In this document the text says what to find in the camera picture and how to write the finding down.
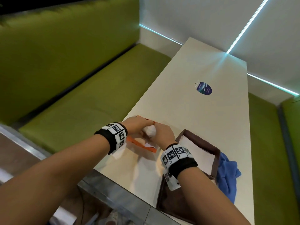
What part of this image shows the person's right hand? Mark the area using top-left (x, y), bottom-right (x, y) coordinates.
top-left (142, 123), bottom-right (178, 150)

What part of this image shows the blue cleaning cloth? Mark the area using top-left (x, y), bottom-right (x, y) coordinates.
top-left (215, 152), bottom-right (242, 204)

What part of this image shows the round purple sticker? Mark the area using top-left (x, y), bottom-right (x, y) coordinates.
top-left (194, 81), bottom-right (213, 95)

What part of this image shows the brown woven tissue box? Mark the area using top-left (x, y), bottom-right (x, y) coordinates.
top-left (174, 128), bottom-right (221, 181)

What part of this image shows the person's white shoe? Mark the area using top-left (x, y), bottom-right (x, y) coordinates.
top-left (103, 209), bottom-right (128, 225)

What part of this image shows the brown tissue box bottom lid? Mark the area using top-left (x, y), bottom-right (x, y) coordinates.
top-left (156, 174), bottom-right (200, 225)

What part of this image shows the thin black cable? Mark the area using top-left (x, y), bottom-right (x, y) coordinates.
top-left (81, 194), bottom-right (87, 225)

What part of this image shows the white tissues stack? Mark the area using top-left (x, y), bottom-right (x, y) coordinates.
top-left (179, 135), bottom-right (216, 177)

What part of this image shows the upright white light strip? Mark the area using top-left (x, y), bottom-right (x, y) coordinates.
top-left (226, 0), bottom-right (271, 54)

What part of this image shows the person's right forearm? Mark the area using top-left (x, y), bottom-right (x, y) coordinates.
top-left (177, 167), bottom-right (251, 225)

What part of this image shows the person's left forearm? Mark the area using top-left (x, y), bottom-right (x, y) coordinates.
top-left (0, 134), bottom-right (111, 225)

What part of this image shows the person's left hand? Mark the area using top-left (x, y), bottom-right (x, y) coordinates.
top-left (119, 116), bottom-right (156, 136)

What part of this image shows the green upholstered bench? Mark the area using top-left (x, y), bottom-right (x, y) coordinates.
top-left (0, 0), bottom-right (172, 154)
top-left (248, 92), bottom-right (300, 225)

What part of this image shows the black marker wristband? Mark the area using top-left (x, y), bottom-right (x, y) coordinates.
top-left (93, 122), bottom-right (128, 155)
top-left (160, 143), bottom-right (198, 180)

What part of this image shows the orange plastic tissue pack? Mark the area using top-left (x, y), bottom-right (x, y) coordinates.
top-left (125, 116), bottom-right (162, 154)

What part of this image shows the level white light strip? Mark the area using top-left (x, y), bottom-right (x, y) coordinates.
top-left (139, 23), bottom-right (183, 46)
top-left (247, 73), bottom-right (300, 96)

